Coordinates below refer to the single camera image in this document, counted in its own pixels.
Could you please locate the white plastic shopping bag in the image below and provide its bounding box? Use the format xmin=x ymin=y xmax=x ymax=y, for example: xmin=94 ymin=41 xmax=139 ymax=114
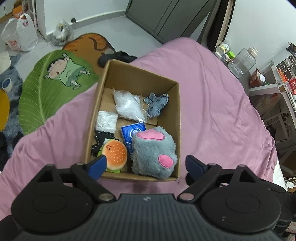
xmin=1 ymin=13 xmax=38 ymax=52

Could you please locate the grey pink plush paw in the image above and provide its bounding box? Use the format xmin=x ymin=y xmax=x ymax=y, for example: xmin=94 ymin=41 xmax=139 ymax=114
xmin=132 ymin=126 xmax=178 ymax=180

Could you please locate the white tissue wad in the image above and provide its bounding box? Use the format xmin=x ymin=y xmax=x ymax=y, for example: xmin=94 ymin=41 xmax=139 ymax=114
xmin=95 ymin=110 xmax=118 ymax=133

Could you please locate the black shoe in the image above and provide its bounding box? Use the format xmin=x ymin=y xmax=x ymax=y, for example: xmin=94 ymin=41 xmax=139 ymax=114
xmin=98 ymin=51 xmax=137 ymax=68

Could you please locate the white desk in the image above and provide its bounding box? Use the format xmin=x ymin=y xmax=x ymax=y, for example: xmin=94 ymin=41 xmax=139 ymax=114
xmin=248 ymin=62 xmax=296 ymax=149

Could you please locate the open cardboard box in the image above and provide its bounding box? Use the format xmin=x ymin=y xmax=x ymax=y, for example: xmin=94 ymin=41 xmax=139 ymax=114
xmin=83 ymin=58 xmax=182 ymax=182

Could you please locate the white tray lid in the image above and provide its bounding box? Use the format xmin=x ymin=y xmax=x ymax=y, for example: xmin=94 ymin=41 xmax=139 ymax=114
xmin=0 ymin=51 xmax=11 ymax=75

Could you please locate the blue tissue pack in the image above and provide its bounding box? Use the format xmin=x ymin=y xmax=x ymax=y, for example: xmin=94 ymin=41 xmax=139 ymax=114
xmin=121 ymin=122 xmax=146 ymax=154

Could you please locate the black framed board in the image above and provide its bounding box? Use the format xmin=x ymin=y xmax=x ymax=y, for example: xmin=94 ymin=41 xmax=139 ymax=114
xmin=197 ymin=0 xmax=236 ymax=52

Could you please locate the plush hamburger toy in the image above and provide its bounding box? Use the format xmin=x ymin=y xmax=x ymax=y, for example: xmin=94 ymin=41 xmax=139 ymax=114
xmin=97 ymin=138 xmax=128 ymax=173

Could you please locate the pink bed sheet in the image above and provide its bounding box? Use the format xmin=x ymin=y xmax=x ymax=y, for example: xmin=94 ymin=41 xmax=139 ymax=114
xmin=1 ymin=38 xmax=285 ymax=218

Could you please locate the black lace patch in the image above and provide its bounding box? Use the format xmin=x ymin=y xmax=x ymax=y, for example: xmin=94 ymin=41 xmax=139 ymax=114
xmin=91 ymin=131 xmax=119 ymax=157

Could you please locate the clear plastic bag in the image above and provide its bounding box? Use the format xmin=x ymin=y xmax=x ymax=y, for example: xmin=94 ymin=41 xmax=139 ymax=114
xmin=113 ymin=90 xmax=147 ymax=123

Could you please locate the green leaf cartoon rug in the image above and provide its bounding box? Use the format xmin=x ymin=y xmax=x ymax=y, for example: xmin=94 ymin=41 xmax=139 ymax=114
xmin=18 ymin=50 xmax=99 ymax=135

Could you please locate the tape roll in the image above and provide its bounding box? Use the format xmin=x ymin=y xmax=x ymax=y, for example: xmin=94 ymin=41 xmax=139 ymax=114
xmin=1 ymin=78 xmax=13 ymax=93

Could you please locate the small grey trash bag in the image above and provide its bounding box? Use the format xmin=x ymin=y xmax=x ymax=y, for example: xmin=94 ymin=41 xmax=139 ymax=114
xmin=51 ymin=20 xmax=74 ymax=46

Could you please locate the white yellow jar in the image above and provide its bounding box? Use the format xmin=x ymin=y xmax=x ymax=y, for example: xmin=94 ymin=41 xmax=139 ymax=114
xmin=215 ymin=42 xmax=230 ymax=59

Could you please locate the denim fabric piece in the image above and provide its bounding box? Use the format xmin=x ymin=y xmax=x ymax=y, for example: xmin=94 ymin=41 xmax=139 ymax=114
xmin=144 ymin=93 xmax=169 ymax=118

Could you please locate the grey door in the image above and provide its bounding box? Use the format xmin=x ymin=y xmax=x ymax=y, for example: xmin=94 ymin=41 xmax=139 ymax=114
xmin=125 ymin=0 xmax=217 ymax=43

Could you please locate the orange cat rug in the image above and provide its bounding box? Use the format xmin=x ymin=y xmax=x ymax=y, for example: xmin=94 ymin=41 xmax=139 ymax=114
xmin=63 ymin=33 xmax=115 ymax=76

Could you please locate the round yellow table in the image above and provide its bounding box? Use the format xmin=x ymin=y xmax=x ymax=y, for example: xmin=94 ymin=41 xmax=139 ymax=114
xmin=0 ymin=89 xmax=10 ymax=131

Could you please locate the large clear water jug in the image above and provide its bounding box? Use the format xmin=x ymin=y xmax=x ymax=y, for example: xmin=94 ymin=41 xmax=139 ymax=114
xmin=228 ymin=47 xmax=258 ymax=78

